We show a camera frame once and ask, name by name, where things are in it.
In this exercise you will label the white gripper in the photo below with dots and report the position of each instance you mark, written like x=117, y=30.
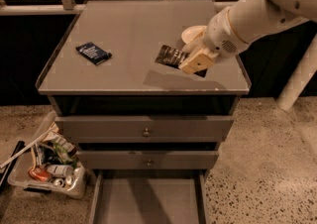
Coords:
x=220, y=38

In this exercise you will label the red soda can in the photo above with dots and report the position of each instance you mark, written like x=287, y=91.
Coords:
x=39, y=174

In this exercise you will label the white post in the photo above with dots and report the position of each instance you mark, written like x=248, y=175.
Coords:
x=296, y=83

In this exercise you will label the grey bottom drawer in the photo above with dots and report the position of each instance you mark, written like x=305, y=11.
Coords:
x=149, y=197

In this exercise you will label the blue snack bar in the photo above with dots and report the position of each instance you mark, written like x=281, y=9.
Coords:
x=93, y=53

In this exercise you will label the clear plastic bin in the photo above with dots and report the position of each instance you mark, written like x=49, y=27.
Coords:
x=50, y=164

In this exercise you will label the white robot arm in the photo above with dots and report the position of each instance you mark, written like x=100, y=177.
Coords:
x=237, y=26

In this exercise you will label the black chocolate rxbar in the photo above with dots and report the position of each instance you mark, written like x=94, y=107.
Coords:
x=170, y=56

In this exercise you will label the white bottle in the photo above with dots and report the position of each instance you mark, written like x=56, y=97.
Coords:
x=60, y=170

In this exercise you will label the grey drawer cabinet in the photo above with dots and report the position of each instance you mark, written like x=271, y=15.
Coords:
x=131, y=83

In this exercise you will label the green snack bag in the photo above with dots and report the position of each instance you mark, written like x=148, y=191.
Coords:
x=63, y=155

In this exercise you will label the grey top drawer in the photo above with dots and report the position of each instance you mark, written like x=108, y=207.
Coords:
x=144, y=129

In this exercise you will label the white bowl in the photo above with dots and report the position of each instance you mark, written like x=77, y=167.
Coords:
x=191, y=33

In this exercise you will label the grey drawer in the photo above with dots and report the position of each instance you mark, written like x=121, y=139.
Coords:
x=144, y=129
x=148, y=159
x=149, y=197

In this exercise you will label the grey middle drawer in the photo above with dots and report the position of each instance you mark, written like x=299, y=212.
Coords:
x=148, y=159

